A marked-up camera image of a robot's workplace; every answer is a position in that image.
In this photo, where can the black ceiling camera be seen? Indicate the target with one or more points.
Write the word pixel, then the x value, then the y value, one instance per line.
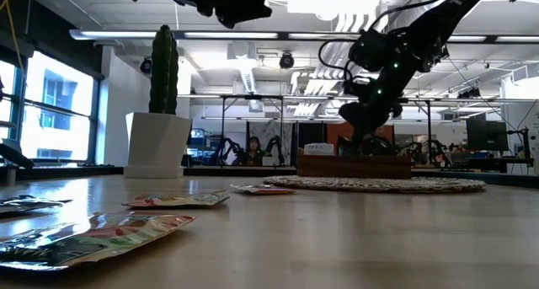
pixel 146 65
pixel 286 60

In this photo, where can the wooden tea organizer box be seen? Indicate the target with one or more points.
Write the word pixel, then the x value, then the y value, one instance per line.
pixel 353 167

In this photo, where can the tall green cactus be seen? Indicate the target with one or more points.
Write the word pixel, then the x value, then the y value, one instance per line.
pixel 163 70

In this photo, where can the orange partition panel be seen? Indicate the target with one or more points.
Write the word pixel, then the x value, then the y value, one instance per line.
pixel 332 133

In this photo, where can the yellow red tea packet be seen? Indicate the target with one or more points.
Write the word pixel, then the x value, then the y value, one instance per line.
pixel 105 238
pixel 177 199
pixel 263 190

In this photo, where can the white hexagonal plant pot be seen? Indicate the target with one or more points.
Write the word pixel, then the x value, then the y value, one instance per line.
pixel 156 146

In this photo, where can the round woven straw mat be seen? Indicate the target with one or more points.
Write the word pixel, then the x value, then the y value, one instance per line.
pixel 370 184

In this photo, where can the background desk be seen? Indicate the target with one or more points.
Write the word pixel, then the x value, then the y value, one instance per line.
pixel 484 164

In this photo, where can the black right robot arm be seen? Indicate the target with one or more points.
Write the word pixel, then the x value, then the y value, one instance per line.
pixel 429 23

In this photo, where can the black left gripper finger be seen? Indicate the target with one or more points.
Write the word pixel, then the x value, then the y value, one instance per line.
pixel 252 4
pixel 238 17

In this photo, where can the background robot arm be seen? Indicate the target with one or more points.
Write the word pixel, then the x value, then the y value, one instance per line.
pixel 227 150
pixel 273 148

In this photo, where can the black background workstation frame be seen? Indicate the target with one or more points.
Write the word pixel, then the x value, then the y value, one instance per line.
pixel 252 97

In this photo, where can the white ceiling light panel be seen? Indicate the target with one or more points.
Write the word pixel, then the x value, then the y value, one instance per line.
pixel 328 2

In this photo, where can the long overhead light bar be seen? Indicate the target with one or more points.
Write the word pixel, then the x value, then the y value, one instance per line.
pixel 126 34

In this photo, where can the large glass window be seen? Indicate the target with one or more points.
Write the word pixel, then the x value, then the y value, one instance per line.
pixel 59 112

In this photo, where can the black background monitor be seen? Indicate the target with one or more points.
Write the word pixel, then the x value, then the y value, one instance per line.
pixel 486 135

